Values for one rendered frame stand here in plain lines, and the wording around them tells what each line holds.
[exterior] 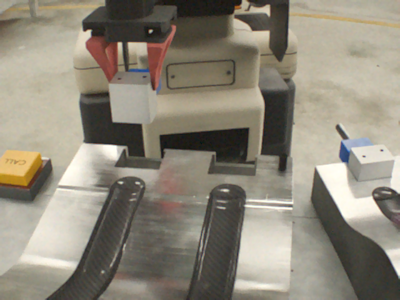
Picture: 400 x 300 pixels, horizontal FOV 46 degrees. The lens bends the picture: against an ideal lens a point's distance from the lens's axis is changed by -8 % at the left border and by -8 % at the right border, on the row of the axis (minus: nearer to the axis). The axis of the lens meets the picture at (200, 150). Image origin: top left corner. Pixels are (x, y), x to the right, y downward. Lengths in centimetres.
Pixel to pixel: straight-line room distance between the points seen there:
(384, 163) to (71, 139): 193
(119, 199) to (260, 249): 17
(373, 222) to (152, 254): 24
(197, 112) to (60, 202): 41
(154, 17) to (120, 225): 23
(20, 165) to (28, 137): 178
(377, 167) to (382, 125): 192
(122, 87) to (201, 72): 32
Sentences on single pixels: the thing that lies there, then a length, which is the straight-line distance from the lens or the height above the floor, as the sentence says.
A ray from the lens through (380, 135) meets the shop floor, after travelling 246.
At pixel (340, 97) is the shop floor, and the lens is 275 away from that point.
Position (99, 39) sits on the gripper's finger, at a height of 102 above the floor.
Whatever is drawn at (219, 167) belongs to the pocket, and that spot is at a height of 87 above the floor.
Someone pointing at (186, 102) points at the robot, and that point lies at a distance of 90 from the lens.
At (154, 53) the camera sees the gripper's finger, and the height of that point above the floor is 100.
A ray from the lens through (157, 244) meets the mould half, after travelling 49.
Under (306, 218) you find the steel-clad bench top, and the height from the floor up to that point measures 80.
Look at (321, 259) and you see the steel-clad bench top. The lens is 60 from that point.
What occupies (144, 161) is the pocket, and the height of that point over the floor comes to 87.
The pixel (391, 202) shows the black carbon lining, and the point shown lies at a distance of 62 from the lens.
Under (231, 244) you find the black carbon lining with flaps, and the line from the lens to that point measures 49.
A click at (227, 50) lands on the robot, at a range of 90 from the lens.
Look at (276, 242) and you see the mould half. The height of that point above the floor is 89.
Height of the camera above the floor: 122
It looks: 33 degrees down
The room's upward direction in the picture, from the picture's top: 2 degrees counter-clockwise
